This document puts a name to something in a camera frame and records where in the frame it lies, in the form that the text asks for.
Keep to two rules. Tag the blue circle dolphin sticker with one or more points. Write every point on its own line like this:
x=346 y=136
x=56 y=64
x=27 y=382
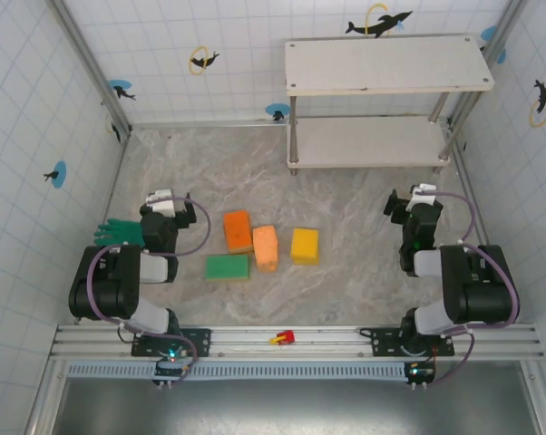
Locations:
x=61 y=174

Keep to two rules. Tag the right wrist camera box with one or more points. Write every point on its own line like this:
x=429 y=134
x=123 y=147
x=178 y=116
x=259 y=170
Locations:
x=422 y=194

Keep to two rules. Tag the right controller board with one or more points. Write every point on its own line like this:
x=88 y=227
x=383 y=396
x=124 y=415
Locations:
x=420 y=372

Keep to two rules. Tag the blue wall sticker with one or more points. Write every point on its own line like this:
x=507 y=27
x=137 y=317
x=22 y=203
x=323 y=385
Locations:
x=488 y=33
x=501 y=56

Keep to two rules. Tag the white two-tier shelf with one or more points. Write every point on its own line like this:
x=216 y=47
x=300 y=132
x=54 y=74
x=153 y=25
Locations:
x=382 y=63

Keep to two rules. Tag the blue circle shark sticker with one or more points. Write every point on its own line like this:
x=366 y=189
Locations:
x=119 y=86

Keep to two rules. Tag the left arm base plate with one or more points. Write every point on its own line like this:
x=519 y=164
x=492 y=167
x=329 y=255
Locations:
x=200 y=342

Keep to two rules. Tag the grey metal sheet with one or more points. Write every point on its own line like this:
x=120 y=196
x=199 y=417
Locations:
x=300 y=408

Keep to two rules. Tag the aluminium back rail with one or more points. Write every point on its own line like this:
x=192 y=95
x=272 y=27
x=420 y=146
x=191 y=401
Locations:
x=209 y=123

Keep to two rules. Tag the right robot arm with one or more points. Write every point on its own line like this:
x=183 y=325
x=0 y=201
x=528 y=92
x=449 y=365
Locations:
x=477 y=290

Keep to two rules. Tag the pale orange sponge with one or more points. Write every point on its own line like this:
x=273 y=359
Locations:
x=268 y=268
x=265 y=242

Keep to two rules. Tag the green rubber glove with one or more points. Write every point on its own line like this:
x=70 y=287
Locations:
x=119 y=231

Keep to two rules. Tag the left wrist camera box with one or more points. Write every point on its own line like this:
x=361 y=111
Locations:
x=164 y=204

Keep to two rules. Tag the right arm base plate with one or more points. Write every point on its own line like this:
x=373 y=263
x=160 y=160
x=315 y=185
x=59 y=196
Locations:
x=386 y=342

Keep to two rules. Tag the aluminium front rail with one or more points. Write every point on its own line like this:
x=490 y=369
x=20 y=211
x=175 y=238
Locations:
x=327 y=333

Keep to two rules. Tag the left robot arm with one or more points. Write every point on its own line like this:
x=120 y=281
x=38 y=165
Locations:
x=105 y=290

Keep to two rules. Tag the blue circle seal sticker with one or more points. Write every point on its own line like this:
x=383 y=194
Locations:
x=275 y=109

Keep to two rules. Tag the small red yellow toy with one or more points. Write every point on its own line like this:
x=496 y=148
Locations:
x=287 y=336

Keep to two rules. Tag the left controller board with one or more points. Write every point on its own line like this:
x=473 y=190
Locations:
x=171 y=367

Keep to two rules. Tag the controller board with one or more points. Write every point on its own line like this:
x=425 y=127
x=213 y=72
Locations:
x=420 y=372
x=171 y=367

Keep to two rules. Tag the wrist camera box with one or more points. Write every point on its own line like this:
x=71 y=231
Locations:
x=164 y=204
x=422 y=194

